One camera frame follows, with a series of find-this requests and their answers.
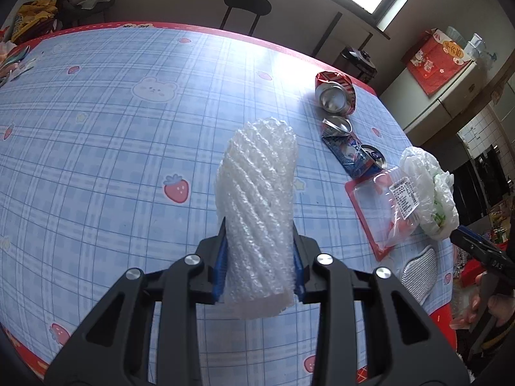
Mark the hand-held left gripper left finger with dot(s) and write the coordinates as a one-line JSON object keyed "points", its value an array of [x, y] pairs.
{"points": [[219, 277]]}

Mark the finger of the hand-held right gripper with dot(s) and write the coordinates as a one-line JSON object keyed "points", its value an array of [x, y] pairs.
{"points": [[470, 241]]}

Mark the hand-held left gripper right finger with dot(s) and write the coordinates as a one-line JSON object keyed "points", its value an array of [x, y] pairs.
{"points": [[298, 277]]}

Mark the silver mesh pad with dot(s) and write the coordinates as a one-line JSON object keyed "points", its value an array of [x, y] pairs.
{"points": [[420, 275]]}

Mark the white plastic bag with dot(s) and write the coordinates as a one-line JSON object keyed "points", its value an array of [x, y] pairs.
{"points": [[436, 185]]}

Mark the white foam net sleeve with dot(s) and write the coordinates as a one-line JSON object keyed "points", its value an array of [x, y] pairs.
{"points": [[257, 209]]}

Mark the red-edged clear plastic packet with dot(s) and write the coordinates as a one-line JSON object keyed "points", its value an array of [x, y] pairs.
{"points": [[374, 217]]}

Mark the crushed blue can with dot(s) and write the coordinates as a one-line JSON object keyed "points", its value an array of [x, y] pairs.
{"points": [[350, 150]]}

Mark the crushed red can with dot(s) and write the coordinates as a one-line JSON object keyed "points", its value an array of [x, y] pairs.
{"points": [[336, 94]]}

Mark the person's right forearm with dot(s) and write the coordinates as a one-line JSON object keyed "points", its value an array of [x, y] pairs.
{"points": [[499, 345]]}

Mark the person's right hand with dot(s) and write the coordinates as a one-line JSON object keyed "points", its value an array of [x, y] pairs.
{"points": [[503, 309]]}

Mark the pile of packaged goods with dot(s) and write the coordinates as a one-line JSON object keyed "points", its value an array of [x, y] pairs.
{"points": [[501, 225]]}

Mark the black oven range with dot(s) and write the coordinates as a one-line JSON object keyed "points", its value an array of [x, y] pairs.
{"points": [[487, 181]]}

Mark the cream fridge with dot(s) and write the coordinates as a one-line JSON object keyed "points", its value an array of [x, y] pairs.
{"points": [[442, 106]]}

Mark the blue checkered table mat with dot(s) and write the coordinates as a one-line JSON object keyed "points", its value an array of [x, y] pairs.
{"points": [[120, 169]]}

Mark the red fridge cloth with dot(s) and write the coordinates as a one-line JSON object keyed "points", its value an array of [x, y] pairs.
{"points": [[434, 64]]}

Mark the electric pressure cooker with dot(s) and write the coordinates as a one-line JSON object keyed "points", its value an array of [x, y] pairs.
{"points": [[360, 62]]}

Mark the black backed stool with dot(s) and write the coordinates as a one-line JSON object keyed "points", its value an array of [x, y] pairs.
{"points": [[246, 2]]}

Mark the pile of yellow snack packets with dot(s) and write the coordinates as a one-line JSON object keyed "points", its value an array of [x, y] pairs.
{"points": [[34, 18]]}

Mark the black metal frame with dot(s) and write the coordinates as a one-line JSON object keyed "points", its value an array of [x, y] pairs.
{"points": [[334, 32]]}

